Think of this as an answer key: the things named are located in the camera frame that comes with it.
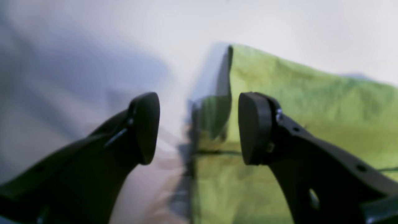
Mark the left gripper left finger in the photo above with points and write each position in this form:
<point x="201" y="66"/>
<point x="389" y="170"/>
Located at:
<point x="80" y="183"/>

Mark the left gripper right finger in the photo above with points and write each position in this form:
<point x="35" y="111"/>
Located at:
<point x="322" y="183"/>

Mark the green t-shirt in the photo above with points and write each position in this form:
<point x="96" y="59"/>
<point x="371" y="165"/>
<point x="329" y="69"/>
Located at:
<point x="354" y="114"/>

